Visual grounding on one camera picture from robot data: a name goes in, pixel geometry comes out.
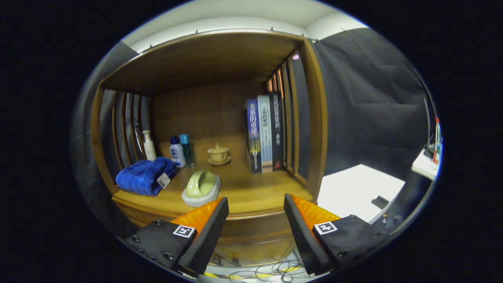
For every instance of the blue towel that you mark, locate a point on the blue towel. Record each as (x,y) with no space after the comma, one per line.
(141,177)

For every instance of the white blue-capped lotion bottle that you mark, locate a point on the white blue-capped lotion bottle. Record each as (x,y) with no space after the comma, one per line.
(177,153)

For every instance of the pale-spine book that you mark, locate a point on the pale-spine book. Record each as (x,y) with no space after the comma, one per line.
(265,129)

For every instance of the teal clear bottle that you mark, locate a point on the teal clear bottle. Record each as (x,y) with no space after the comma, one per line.
(186,151)

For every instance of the white wall shelf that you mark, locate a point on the white wall shelf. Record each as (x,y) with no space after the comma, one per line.
(422,165)

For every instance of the black-spine book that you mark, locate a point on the black-spine book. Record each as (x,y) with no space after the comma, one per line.
(276,129)

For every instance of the yellow black floor tape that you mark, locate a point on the yellow black floor tape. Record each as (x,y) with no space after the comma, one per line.
(235,276)

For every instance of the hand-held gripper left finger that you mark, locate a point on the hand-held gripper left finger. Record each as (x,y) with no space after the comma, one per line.
(208,236)

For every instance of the red-capped bottle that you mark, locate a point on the red-capped bottle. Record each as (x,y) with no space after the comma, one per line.
(436,145)

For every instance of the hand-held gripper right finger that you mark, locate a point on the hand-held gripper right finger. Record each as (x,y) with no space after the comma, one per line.
(302,236)

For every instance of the beige lidded teacup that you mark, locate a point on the beige lidded teacup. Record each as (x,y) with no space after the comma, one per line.
(219,154)

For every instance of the white pump bottle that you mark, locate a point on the white pump bottle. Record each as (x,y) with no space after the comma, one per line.
(149,149)

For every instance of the wooden cabinet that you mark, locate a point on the wooden cabinet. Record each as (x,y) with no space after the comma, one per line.
(204,114)

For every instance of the white side cabinet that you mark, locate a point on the white side cabinet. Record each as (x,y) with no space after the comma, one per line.
(353,188)

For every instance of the blue-spine book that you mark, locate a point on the blue-spine book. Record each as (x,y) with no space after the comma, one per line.
(253,118)

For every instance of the wooden countertop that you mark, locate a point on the wooden countertop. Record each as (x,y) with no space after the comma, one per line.
(255,188)

